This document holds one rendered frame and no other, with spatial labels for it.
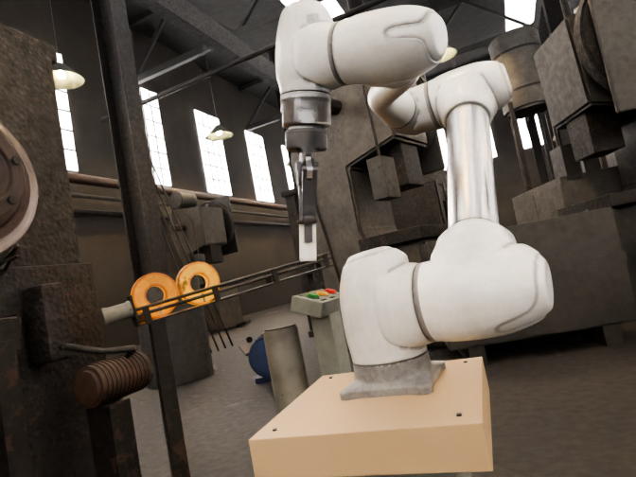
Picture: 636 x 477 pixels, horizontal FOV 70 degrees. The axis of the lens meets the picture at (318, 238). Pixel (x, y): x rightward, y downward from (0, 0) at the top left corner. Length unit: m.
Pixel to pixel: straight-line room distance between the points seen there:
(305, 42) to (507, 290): 0.52
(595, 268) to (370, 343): 2.15
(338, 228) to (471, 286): 2.91
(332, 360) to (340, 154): 2.42
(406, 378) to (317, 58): 0.59
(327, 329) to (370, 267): 0.65
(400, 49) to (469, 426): 0.55
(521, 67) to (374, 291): 8.88
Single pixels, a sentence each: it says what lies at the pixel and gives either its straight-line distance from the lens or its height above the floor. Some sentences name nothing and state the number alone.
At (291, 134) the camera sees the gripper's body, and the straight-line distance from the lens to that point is 0.81.
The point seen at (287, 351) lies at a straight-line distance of 1.54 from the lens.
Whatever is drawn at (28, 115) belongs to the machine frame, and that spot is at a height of 1.43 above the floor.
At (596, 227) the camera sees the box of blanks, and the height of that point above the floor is 0.64.
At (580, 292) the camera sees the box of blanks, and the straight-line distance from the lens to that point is 2.88.
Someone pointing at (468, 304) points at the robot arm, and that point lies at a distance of 0.81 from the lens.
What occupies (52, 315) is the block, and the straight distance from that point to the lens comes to 1.63.
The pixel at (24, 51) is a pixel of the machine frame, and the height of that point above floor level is 1.68.
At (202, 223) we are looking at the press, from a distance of 9.30.
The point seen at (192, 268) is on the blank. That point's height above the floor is 0.78.
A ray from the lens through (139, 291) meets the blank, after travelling 1.65.
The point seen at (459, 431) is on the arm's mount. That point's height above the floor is 0.41.
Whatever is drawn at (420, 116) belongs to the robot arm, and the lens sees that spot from 1.28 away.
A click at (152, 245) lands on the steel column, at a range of 5.73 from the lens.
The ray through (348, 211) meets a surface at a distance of 3.62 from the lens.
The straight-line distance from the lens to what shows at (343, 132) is 3.71.
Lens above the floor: 0.66
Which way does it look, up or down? 5 degrees up
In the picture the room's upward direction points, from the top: 11 degrees counter-clockwise
